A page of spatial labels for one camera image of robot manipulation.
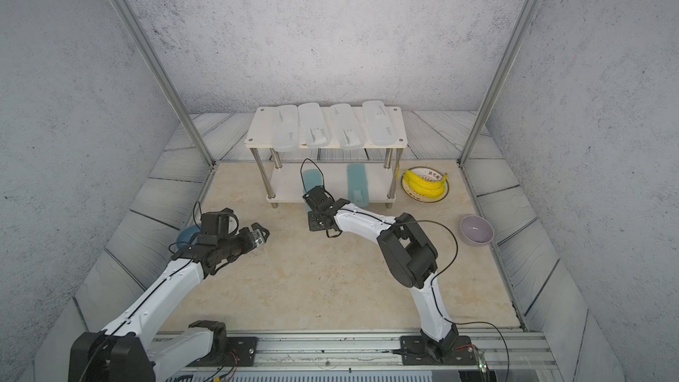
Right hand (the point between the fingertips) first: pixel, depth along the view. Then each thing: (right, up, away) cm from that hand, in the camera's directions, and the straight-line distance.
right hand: (317, 221), depth 94 cm
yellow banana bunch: (+40, +12, +10) cm, 43 cm away
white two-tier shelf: (+13, +27, +28) cm, 41 cm away
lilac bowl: (+59, -4, +6) cm, 60 cm away
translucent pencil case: (-8, +30, -12) cm, 34 cm away
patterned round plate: (+47, +17, +20) cm, 53 cm away
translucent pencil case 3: (+21, +32, -10) cm, 40 cm away
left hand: (-16, -4, -10) cm, 19 cm away
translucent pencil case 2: (+11, +31, -11) cm, 35 cm away
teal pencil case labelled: (+15, +13, +10) cm, 22 cm away
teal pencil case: (-3, +15, +11) cm, 19 cm away
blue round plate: (-46, -6, -1) cm, 47 cm away
